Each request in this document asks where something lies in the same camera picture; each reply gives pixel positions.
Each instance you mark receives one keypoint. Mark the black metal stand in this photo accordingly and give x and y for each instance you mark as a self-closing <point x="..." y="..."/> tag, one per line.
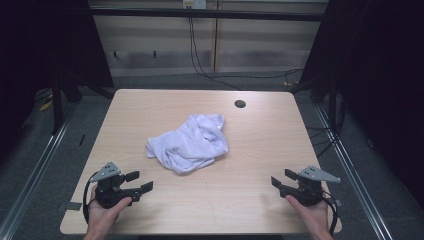
<point x="58" y="103"/>
<point x="328" y="96"/>

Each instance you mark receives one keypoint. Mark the white towel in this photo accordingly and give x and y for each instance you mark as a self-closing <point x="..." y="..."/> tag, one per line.
<point x="190" y="146"/>

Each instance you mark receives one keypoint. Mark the grey tape piece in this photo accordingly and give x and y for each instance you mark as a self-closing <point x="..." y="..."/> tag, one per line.
<point x="73" y="206"/>
<point x="338" y="202"/>

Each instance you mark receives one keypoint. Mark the black horizontal bar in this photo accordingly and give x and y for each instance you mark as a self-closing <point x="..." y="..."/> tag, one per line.
<point x="206" y="14"/>

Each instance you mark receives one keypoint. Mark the yellow object on floor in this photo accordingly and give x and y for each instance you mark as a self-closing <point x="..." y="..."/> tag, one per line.
<point x="46" y="105"/>

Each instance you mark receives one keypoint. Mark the person's left hand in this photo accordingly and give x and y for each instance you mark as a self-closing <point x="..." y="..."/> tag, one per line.
<point x="101" y="218"/>

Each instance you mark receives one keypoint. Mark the white wall outlet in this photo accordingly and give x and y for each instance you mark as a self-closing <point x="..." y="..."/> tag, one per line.
<point x="194" y="3"/>

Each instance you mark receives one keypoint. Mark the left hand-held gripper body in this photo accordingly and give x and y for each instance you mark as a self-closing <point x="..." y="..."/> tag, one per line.
<point x="108" y="193"/>

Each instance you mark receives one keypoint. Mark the person's right hand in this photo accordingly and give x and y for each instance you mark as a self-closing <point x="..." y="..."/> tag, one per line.
<point x="315" y="216"/>

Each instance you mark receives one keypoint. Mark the aluminium floor rail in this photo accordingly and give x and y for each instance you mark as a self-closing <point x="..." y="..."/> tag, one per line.
<point x="353" y="173"/>
<point x="36" y="166"/>

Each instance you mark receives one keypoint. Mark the dark curtain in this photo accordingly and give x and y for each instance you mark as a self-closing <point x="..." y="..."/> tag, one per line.
<point x="40" y="43"/>
<point x="380" y="83"/>

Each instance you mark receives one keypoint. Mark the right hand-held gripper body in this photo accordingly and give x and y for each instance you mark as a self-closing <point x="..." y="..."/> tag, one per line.
<point x="310" y="193"/>

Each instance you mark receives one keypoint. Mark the small black floor marker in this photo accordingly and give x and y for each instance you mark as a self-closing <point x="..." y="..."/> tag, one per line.
<point x="82" y="140"/>

